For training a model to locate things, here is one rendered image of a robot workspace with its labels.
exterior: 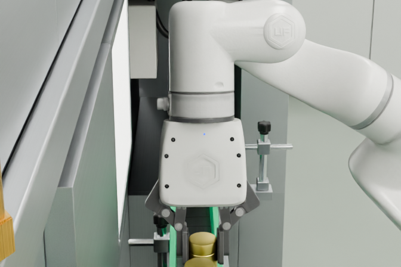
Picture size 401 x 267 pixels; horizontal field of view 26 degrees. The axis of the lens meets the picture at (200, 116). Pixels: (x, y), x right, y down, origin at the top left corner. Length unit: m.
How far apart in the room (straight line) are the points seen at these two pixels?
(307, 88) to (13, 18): 0.51
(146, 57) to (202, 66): 1.12
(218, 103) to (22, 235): 0.43
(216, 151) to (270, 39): 0.14
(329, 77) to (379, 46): 3.84
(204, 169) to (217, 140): 0.04
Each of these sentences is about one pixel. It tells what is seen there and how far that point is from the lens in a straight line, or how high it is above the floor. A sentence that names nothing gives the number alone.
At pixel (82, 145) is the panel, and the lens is 0.89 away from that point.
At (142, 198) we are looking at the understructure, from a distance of 2.09.
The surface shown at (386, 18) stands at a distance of 4.90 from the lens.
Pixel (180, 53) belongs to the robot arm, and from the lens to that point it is 0.98.
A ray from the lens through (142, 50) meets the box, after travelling 2.08.
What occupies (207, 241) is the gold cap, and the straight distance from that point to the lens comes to 1.03.
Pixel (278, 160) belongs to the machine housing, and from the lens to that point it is 2.05.
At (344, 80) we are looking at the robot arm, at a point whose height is 1.32.
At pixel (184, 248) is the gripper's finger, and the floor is 1.16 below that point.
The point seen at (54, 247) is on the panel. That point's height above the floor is 1.26.
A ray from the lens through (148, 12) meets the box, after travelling 2.05.
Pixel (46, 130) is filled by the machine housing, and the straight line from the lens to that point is 0.73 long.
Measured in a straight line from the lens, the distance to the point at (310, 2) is 4.80.
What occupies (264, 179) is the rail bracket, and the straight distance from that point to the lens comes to 1.84.
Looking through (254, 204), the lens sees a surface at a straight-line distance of 1.02.
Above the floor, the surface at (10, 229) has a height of 1.41.
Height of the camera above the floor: 1.66
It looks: 21 degrees down
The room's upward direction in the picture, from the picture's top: straight up
